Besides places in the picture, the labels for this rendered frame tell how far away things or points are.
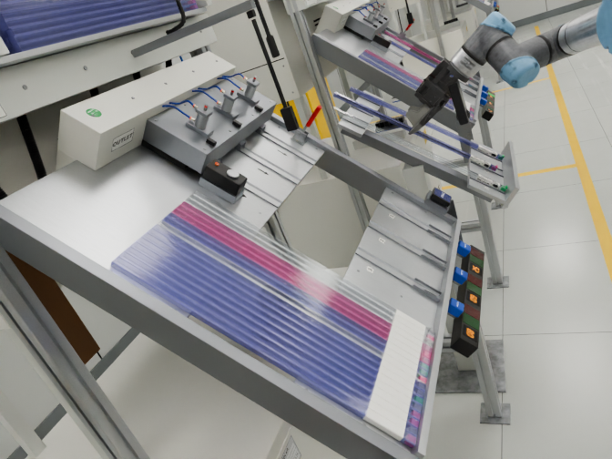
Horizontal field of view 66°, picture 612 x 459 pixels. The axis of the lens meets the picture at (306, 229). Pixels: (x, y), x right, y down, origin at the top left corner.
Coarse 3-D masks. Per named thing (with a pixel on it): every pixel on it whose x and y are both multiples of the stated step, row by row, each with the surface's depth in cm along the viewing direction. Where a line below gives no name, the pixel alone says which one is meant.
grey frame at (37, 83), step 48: (96, 48) 86; (192, 48) 112; (0, 96) 70; (48, 96) 77; (288, 240) 146; (0, 288) 69; (48, 336) 75; (480, 336) 135; (96, 384) 81; (480, 384) 144; (96, 432) 82
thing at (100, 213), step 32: (128, 160) 88; (160, 160) 92; (224, 160) 100; (256, 160) 105; (288, 160) 110; (32, 192) 74; (64, 192) 76; (96, 192) 79; (128, 192) 82; (160, 192) 85; (192, 192) 89; (256, 192) 96; (288, 192) 101; (64, 224) 72; (96, 224) 74; (128, 224) 77; (256, 224) 89; (96, 256) 70
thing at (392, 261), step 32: (384, 192) 117; (384, 224) 107; (416, 224) 112; (448, 224) 118; (384, 256) 98; (416, 256) 102; (384, 288) 90; (416, 288) 94; (416, 320) 87; (352, 416) 67
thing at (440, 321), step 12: (456, 228) 114; (456, 240) 109; (444, 276) 100; (444, 288) 95; (444, 300) 91; (444, 312) 89; (444, 324) 86; (432, 360) 79; (432, 372) 76; (432, 384) 74; (432, 396) 73; (432, 408) 71; (420, 420) 70; (420, 432) 67; (420, 444) 66; (420, 456) 65
